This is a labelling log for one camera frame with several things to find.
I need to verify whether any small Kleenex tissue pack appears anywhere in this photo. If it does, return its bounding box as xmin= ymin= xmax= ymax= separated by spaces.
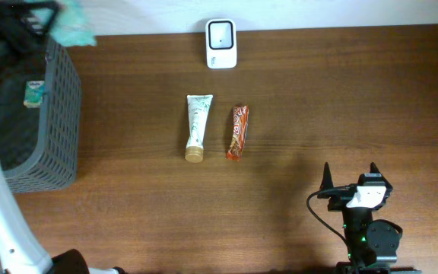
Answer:
xmin=24 ymin=81 xmax=45 ymax=108

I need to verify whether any teal snack packet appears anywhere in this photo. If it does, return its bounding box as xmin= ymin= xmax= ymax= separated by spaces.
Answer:
xmin=49 ymin=0 xmax=97 ymax=47

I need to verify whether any red snack bar wrapper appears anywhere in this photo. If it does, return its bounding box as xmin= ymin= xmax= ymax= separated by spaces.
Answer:
xmin=226 ymin=105 xmax=249 ymax=161

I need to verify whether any white tube with gold cap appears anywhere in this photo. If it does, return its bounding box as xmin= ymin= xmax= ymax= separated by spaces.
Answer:
xmin=185 ymin=94 xmax=214 ymax=163

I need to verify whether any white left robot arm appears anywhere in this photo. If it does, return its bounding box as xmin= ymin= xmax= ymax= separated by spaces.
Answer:
xmin=0 ymin=1 xmax=93 ymax=273

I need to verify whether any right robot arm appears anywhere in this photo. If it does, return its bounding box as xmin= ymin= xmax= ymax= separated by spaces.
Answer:
xmin=306 ymin=163 xmax=420 ymax=274

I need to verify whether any white barcode scanner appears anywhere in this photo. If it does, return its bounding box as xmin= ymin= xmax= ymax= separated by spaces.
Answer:
xmin=205 ymin=18 xmax=237 ymax=69

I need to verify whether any grey plastic mesh basket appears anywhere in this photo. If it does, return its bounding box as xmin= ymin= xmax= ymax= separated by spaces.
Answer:
xmin=0 ymin=36 xmax=82 ymax=193

